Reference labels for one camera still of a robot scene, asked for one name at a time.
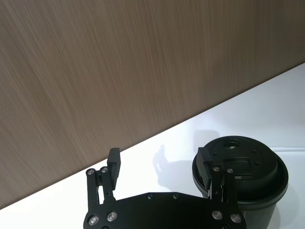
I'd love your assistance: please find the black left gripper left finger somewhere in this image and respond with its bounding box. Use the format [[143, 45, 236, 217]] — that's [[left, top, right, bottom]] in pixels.
[[85, 147, 122, 213]]

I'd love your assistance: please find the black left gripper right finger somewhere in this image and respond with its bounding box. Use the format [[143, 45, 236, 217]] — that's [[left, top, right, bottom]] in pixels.
[[197, 147, 239, 212]]

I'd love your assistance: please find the black paper cup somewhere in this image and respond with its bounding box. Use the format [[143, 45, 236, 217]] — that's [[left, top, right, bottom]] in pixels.
[[192, 175, 288, 229]]

